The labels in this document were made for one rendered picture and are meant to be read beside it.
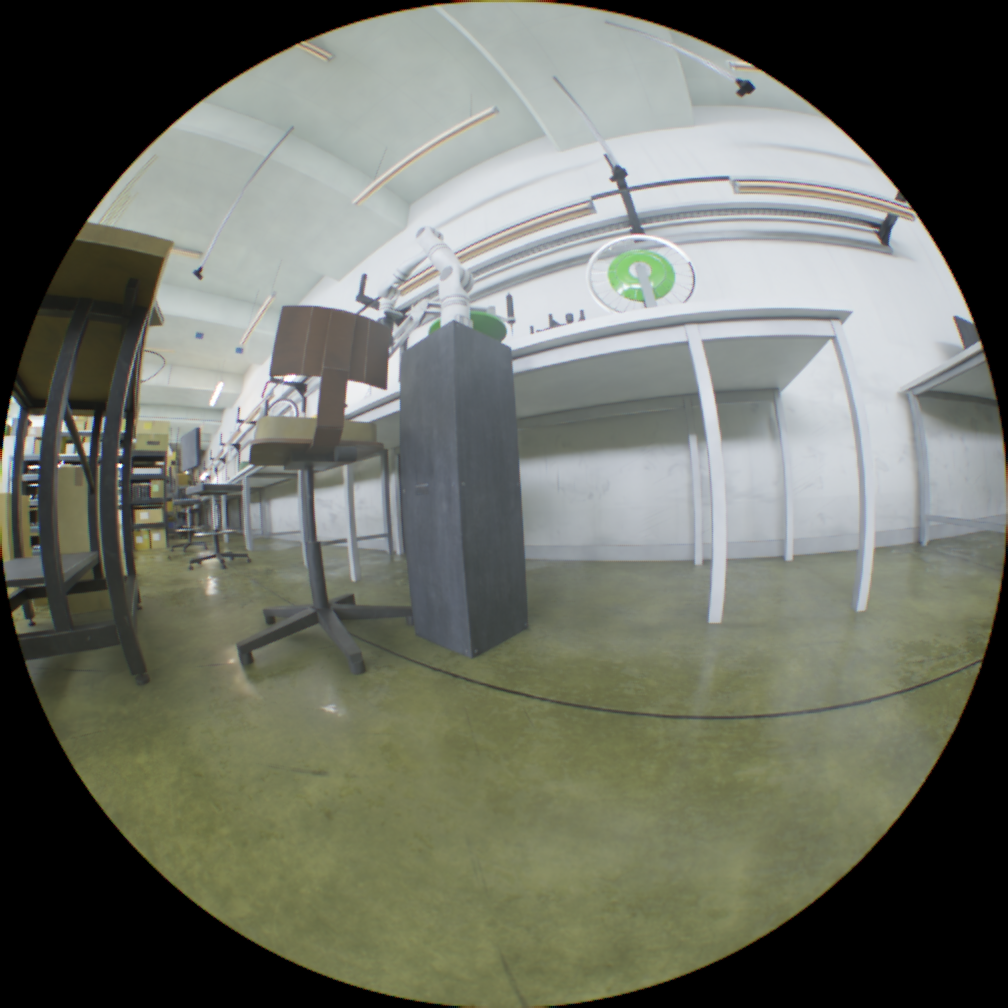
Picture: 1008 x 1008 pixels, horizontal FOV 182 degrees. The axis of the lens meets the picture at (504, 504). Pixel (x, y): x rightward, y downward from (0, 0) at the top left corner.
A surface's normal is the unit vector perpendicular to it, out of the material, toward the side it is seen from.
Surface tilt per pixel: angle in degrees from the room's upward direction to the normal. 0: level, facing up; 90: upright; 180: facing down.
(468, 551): 90
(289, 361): 90
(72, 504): 90
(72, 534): 90
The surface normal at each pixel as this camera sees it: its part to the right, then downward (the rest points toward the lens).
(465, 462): 0.77, -0.04
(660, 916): -0.06, -1.00
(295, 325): 0.49, -0.02
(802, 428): -0.51, 0.04
